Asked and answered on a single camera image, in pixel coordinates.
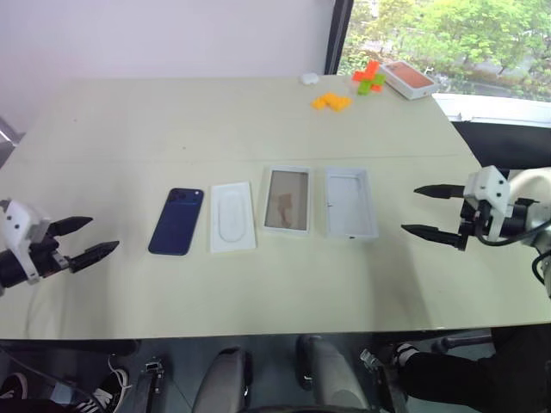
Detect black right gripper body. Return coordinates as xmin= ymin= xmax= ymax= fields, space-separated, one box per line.
xmin=456 ymin=197 xmax=492 ymax=251

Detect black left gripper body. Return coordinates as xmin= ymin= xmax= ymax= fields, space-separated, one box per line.
xmin=29 ymin=222 xmax=72 ymax=280

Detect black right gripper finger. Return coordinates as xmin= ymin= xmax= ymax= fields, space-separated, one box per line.
xmin=400 ymin=223 xmax=461 ymax=250
xmin=413 ymin=183 xmax=467 ymax=201

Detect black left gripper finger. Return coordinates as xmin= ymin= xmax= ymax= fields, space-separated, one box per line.
xmin=68 ymin=240 xmax=121 ymax=274
xmin=46 ymin=215 xmax=94 ymax=237

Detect dark blue smartphone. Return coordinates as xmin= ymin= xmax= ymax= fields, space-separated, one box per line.
xmin=147 ymin=187 xmax=205 ymax=257

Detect white moulded insert tray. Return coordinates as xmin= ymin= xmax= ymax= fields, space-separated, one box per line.
xmin=208 ymin=180 xmax=258 ymax=255

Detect phone box with orange print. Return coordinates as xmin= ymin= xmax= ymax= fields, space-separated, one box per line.
xmin=378 ymin=59 xmax=437 ymax=102

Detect cream curved plastic shape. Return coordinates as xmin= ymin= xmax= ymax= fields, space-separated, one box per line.
xmin=507 ymin=169 xmax=551 ymax=195

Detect white window sill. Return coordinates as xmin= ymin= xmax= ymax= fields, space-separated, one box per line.
xmin=431 ymin=91 xmax=551 ymax=128

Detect grey metal object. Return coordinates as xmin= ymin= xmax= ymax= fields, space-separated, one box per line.
xmin=0 ymin=114 xmax=26 ymax=170

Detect black and white shoe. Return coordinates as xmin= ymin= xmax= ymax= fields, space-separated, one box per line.
xmin=392 ymin=341 xmax=431 ymax=367

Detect green toy block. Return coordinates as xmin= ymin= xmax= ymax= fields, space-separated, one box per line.
xmin=356 ymin=72 xmax=388 ymax=96

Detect black and white sneaker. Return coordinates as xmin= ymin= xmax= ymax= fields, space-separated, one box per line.
xmin=0 ymin=371 xmax=29 ymax=402
xmin=76 ymin=365 xmax=131 ymax=413

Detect yellow toy blocks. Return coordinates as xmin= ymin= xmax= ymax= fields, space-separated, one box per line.
xmin=311 ymin=91 xmax=355 ymax=114

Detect red green toy blocks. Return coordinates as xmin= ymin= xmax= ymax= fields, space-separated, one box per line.
xmin=350 ymin=59 xmax=385 ymax=94

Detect black trouser leg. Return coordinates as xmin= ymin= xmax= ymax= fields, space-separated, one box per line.
xmin=399 ymin=326 xmax=551 ymax=406

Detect dark rounded grey shape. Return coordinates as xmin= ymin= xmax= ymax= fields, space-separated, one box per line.
xmin=201 ymin=345 xmax=253 ymax=413

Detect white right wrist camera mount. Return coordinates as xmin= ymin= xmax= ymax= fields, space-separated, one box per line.
xmin=463 ymin=166 xmax=511 ymax=242

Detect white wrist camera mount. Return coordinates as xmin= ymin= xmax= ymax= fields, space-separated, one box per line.
xmin=0 ymin=199 xmax=52 ymax=286
xmin=463 ymin=166 xmax=511 ymax=242

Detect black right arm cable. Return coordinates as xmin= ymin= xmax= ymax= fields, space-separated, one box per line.
xmin=476 ymin=223 xmax=551 ymax=286

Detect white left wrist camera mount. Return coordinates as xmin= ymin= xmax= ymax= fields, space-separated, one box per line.
xmin=0 ymin=199 xmax=52 ymax=286

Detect black lever handle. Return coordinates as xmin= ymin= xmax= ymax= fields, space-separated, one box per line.
xmin=431 ymin=332 xmax=492 ymax=354

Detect black window frame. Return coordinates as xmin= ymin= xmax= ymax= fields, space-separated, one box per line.
xmin=323 ymin=0 xmax=356 ymax=77

